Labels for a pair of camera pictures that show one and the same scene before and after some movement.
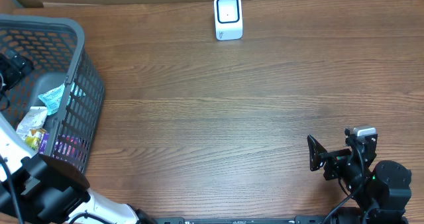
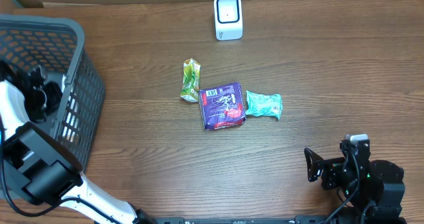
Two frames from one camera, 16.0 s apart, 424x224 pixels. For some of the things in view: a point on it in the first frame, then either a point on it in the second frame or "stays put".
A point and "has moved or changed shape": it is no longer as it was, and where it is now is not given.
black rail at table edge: (298, 220) stays put
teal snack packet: (52, 99) -> (260, 105)
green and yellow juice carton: (32, 142) has moved or changed shape
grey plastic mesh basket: (56, 48) stays put
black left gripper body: (11, 73) -> (41, 103)
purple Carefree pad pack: (66, 147) -> (222, 106)
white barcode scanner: (228, 20) stays put
